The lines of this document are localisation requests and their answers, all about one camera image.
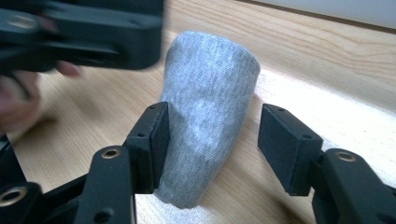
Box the grey sock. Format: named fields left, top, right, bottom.
left=153, top=30, right=262, bottom=210

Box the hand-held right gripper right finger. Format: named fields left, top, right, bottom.
left=257, top=103, right=325, bottom=197

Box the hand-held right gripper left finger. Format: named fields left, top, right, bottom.
left=123, top=101, right=171, bottom=195

